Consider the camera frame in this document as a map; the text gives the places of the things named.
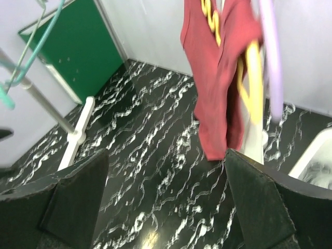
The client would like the white tank top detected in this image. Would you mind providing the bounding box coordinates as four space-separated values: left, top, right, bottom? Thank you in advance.
242 39 265 164

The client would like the black marbled mat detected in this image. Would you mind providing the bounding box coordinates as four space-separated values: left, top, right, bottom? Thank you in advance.
0 59 332 249

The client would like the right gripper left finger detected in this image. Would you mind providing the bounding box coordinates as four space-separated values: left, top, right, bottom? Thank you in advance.
1 149 109 248

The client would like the green binder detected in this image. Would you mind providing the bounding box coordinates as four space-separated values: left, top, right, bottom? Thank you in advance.
17 0 125 104

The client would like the silver clothes rail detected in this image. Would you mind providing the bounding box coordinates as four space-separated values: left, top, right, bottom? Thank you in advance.
1 49 95 177

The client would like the light green hanger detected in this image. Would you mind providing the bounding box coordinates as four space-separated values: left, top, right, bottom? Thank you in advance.
1 0 47 91

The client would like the teal hanger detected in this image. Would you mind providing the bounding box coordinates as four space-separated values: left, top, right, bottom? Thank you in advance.
0 0 65 111

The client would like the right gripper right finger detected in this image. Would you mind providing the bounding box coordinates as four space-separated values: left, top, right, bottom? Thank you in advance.
225 149 331 248

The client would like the dark red tank top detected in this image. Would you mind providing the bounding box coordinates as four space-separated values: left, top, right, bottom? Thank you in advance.
181 1 262 161

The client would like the white laundry bin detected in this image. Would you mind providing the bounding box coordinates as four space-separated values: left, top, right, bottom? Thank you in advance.
288 128 331 189

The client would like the purple hanger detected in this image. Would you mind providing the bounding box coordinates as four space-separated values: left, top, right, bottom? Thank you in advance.
259 0 283 122

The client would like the yellow hanger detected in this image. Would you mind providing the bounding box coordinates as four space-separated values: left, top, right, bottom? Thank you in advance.
201 0 264 124

